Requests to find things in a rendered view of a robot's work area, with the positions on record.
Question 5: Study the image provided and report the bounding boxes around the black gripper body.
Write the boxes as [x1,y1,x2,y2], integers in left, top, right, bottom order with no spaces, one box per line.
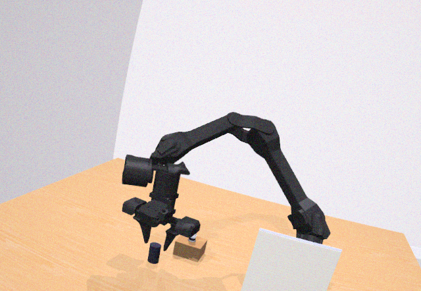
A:
[122,188,201,238]

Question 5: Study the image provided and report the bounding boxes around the tan wooden block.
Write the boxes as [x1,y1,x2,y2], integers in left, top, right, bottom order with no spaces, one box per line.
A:
[172,235,207,262]

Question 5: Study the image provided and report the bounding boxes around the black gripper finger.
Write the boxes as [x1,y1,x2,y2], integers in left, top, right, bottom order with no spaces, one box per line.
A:
[133,216,151,244]
[163,228,179,251]

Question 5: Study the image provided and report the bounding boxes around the white marker with black tip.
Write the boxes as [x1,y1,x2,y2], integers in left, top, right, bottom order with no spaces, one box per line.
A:
[188,233,197,242]

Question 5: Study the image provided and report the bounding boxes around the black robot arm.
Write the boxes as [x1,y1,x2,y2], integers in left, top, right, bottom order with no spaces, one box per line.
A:
[122,112,331,244]

